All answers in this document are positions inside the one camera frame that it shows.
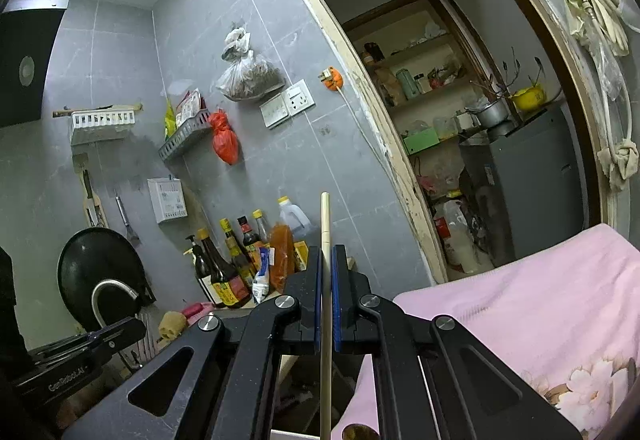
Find metal pot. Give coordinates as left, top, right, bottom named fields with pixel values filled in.
left=465, top=97, right=511, bottom=128

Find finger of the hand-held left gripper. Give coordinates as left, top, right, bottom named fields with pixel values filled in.
left=30, top=316, right=147, bottom=371

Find dark pump bottle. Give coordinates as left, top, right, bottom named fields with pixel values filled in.
left=184, top=234, right=215, bottom=307

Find black cap red label bottle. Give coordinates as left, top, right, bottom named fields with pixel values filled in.
left=236, top=215, right=262, bottom=253

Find clear bag of dried goods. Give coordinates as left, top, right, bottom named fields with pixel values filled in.
left=215, top=26, right=286, bottom=102

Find red white packets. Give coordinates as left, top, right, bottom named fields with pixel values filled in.
left=175, top=89, right=208, bottom=121

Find white wall switch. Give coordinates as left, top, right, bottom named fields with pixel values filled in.
left=259, top=92, right=291, bottom=129

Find green box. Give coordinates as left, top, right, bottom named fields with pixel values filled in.
left=402, top=127, right=441, bottom=155

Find white plastic jug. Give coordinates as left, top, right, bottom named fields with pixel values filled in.
left=435, top=200, right=493, bottom=273

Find white blue seasoning bag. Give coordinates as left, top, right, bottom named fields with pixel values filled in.
left=251, top=247, right=273, bottom=305

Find white basket wall shelf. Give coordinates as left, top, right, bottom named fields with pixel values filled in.
left=70, top=109, right=137, bottom=146

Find hanging kitchen knife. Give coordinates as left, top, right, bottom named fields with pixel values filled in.
left=72, top=152, right=96, bottom=201

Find curved metal faucet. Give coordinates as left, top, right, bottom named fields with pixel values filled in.
left=91, top=279, right=141, bottom=328

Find yellow bowl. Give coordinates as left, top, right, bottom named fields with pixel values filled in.
left=512, top=87, right=546, bottom=112

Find wooden shelf unit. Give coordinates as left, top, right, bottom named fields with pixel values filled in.
left=342, top=0, right=501, bottom=161

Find pink floral cloth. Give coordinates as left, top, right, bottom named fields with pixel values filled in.
left=332, top=222, right=640, bottom=440

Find grey basket wall shelf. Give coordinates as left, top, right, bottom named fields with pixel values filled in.
left=158, top=112, right=213, bottom=163

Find brown paper bag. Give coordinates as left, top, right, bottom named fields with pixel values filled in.
left=372, top=65, right=403, bottom=106

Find grey refrigerator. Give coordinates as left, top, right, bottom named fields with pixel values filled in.
left=459, top=105, right=586, bottom=266

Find tan loofah sponge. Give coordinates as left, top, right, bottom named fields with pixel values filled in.
left=158, top=311, right=186, bottom=341

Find hanging metal spatula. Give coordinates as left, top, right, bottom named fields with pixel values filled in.
left=115, top=192, right=141, bottom=246

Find green flask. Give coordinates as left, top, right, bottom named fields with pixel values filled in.
left=396, top=68, right=421, bottom=100

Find red plastic bag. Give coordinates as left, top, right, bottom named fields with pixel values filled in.
left=208, top=109, right=240, bottom=166

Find wooden chopstick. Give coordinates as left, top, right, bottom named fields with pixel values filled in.
left=318, top=191, right=333, bottom=440

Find orange power plug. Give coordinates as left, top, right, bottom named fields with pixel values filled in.
left=317, top=66, right=345, bottom=93

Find cream knotted cloth strip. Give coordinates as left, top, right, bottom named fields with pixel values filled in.
left=596, top=50, right=640, bottom=193

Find yellow cap dark sauce bottle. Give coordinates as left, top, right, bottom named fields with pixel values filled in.
left=219, top=218, right=255, bottom=291

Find clear plastic bag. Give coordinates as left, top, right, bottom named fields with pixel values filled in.
left=590, top=35, right=631, bottom=101

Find clear bottle yellow cap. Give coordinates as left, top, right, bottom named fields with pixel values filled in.
left=251, top=209, right=272, bottom=248

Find white wall socket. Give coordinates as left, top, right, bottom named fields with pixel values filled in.
left=282, top=79, right=317, bottom=115

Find large soy sauce bottle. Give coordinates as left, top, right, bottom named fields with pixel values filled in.
left=196, top=228, right=252, bottom=310

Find large oil jug yellow cap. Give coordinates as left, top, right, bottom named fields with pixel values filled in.
left=276, top=196, right=312, bottom=272

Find wooden stick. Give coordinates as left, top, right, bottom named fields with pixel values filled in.
left=52, top=103, right=144, bottom=117

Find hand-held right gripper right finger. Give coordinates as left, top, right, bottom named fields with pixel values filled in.
left=331, top=245, right=583, bottom=440

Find wooden door frame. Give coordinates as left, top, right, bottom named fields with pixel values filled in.
left=267, top=0, right=631, bottom=286

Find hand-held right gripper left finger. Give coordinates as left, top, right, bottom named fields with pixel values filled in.
left=62, top=246, right=323, bottom=440

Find black wok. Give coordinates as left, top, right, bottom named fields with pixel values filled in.
left=56, top=227, right=153, bottom=328

